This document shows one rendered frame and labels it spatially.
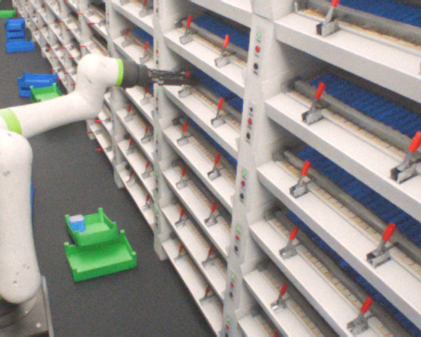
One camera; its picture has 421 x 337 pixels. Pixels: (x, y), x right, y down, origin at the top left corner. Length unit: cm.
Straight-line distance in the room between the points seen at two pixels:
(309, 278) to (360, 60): 57
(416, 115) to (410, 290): 34
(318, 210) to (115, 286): 126
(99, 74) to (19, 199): 50
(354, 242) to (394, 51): 40
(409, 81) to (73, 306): 165
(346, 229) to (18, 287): 89
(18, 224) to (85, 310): 86
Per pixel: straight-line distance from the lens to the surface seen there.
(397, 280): 105
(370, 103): 115
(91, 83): 159
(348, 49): 101
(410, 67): 92
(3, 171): 129
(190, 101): 173
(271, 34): 121
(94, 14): 304
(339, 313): 123
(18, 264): 143
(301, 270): 131
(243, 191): 142
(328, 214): 117
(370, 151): 104
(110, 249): 243
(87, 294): 221
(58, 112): 157
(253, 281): 154
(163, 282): 225
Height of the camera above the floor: 153
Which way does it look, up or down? 30 degrees down
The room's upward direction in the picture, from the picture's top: straight up
